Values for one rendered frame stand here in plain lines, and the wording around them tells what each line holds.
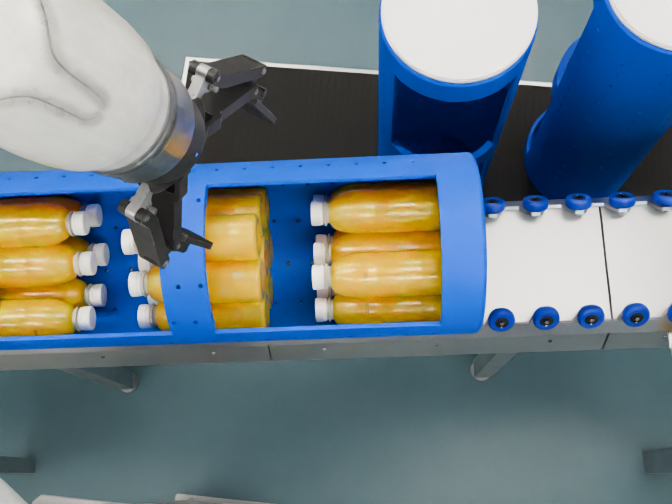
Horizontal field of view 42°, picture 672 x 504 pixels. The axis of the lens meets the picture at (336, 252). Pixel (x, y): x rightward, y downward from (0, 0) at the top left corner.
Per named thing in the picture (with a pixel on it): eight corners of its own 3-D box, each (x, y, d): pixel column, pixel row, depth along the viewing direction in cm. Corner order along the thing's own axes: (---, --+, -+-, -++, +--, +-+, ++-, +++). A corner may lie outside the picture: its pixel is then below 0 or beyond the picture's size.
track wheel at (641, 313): (653, 308, 144) (650, 300, 146) (625, 309, 145) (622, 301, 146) (649, 328, 147) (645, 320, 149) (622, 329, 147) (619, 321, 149)
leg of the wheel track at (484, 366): (492, 380, 240) (530, 345, 180) (471, 381, 240) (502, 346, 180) (490, 359, 242) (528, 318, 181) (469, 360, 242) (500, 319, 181)
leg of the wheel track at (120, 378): (138, 392, 244) (59, 362, 183) (118, 392, 244) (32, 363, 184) (139, 371, 245) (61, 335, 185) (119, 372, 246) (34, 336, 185)
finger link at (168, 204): (193, 157, 70) (182, 167, 69) (188, 250, 78) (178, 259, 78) (153, 137, 71) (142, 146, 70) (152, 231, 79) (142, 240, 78)
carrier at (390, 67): (361, 153, 243) (404, 243, 236) (353, -22, 158) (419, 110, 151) (454, 114, 245) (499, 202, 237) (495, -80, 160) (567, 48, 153)
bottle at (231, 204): (258, 197, 135) (136, 202, 135) (261, 242, 136) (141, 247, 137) (263, 189, 142) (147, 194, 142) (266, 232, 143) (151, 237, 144)
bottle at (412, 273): (444, 292, 138) (324, 297, 139) (443, 247, 138) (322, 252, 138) (449, 297, 131) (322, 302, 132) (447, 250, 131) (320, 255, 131)
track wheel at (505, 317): (516, 313, 145) (514, 305, 147) (489, 314, 145) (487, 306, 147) (514, 333, 148) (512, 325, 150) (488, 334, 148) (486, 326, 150)
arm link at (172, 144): (22, 137, 60) (65, 155, 66) (131, 195, 58) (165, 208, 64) (83, 19, 60) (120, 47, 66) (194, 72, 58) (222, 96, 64)
